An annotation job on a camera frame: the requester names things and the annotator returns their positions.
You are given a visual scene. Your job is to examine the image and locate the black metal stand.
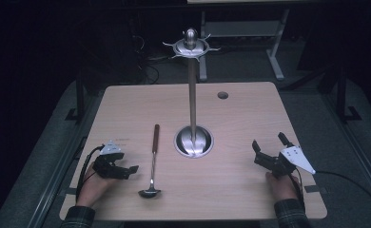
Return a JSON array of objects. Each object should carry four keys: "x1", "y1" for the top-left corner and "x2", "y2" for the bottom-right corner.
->
[
  {"x1": 320, "y1": 63, "x2": 362, "y2": 123},
  {"x1": 65, "y1": 70, "x2": 94, "y2": 123}
]

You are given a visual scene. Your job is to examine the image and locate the metal utensil stand with hooks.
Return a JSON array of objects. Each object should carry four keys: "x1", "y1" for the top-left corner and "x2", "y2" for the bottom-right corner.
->
[{"x1": 162, "y1": 27, "x2": 222, "y2": 159}]

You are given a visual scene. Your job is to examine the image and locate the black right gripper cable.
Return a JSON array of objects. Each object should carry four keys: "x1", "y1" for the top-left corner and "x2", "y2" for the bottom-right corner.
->
[{"x1": 287, "y1": 169, "x2": 371, "y2": 214}]

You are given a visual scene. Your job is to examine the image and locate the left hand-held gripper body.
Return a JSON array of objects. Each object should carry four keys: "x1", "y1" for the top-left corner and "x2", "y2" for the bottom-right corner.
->
[{"x1": 92, "y1": 140, "x2": 127, "y2": 181}]

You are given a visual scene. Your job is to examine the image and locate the white metal desk frame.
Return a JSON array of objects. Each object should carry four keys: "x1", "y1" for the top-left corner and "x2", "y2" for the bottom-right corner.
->
[{"x1": 198, "y1": 9, "x2": 291, "y2": 82}]

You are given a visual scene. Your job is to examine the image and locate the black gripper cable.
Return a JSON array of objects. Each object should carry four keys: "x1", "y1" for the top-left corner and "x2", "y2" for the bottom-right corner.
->
[
  {"x1": 287, "y1": 169, "x2": 371, "y2": 214},
  {"x1": 74, "y1": 144, "x2": 106, "y2": 203}
]

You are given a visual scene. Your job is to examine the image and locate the person's left hand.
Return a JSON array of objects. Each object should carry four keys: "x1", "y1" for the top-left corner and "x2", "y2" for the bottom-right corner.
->
[{"x1": 75, "y1": 162, "x2": 119, "y2": 209}]

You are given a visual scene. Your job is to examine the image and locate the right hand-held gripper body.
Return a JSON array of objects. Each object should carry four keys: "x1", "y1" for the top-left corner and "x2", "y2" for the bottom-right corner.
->
[{"x1": 253, "y1": 144, "x2": 317, "y2": 180}]

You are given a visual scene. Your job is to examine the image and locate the person's right hand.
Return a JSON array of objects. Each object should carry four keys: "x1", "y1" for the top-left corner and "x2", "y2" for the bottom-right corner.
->
[{"x1": 265, "y1": 171, "x2": 302, "y2": 201}]

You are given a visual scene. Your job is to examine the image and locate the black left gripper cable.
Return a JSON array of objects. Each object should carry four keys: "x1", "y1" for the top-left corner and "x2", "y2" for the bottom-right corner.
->
[{"x1": 74, "y1": 144, "x2": 106, "y2": 203}]

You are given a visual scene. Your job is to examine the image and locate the black floor cables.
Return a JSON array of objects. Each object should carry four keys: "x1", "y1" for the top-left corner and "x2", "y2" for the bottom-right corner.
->
[{"x1": 127, "y1": 18, "x2": 172, "y2": 85}]

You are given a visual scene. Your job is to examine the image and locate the metal ladle with wooden handle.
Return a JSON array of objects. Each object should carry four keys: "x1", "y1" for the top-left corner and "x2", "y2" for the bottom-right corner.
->
[{"x1": 137, "y1": 123, "x2": 162, "y2": 200}]

